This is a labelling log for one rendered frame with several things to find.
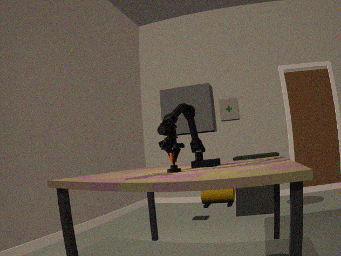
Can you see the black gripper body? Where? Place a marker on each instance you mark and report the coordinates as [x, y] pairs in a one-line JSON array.
[[174, 145]]

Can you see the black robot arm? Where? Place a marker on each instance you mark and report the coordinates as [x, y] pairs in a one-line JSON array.
[[168, 127]]

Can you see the orange knob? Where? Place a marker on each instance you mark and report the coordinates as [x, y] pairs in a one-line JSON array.
[[172, 158]]

